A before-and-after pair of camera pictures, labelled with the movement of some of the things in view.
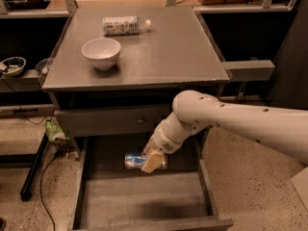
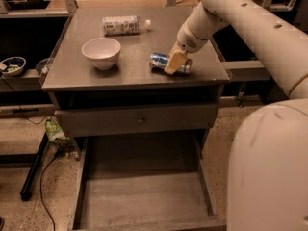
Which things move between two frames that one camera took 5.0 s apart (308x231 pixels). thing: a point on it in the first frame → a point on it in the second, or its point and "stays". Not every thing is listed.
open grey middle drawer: [109, 196] stays
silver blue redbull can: [136, 160] → [161, 61]
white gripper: [163, 142] → [187, 42]
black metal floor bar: [26, 193] stays
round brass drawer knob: [141, 120] stays
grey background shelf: [27, 81] stays
